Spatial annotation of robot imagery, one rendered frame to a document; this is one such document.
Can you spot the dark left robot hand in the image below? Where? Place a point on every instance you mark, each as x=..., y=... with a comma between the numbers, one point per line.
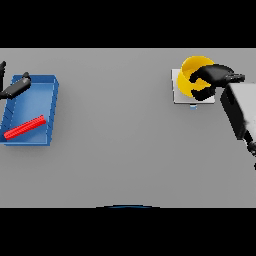
x=16, y=87

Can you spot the dark right robot hand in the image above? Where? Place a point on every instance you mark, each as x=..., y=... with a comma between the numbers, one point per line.
x=213, y=75

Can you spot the yellow bowl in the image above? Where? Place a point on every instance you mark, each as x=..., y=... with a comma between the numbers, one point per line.
x=188, y=71

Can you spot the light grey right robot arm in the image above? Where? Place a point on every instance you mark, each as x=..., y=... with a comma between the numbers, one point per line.
x=240, y=110

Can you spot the pale square measuring scale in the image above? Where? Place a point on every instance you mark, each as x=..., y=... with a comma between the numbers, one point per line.
x=181, y=97

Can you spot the red beaker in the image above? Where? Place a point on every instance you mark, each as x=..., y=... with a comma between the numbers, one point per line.
x=25, y=127

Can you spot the blue tray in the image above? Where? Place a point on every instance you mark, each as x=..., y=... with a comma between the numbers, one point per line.
x=31, y=106

